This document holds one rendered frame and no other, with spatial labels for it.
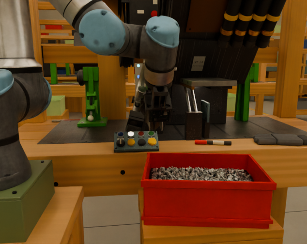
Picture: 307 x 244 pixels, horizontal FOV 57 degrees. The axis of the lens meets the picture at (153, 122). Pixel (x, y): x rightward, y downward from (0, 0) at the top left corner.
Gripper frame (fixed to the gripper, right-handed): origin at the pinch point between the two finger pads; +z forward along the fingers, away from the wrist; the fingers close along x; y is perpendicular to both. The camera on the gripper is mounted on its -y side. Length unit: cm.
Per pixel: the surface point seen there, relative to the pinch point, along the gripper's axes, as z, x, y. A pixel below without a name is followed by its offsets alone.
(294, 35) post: 9, 83, -70
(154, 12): -4, 6, -67
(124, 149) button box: 9.1, -9.5, 2.6
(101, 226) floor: 142, -28, -28
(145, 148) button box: 9.0, -2.5, 2.4
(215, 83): -5.1, 22.0, -13.5
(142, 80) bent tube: 13.9, -0.8, -39.5
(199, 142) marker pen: 13.1, 17.6, -2.7
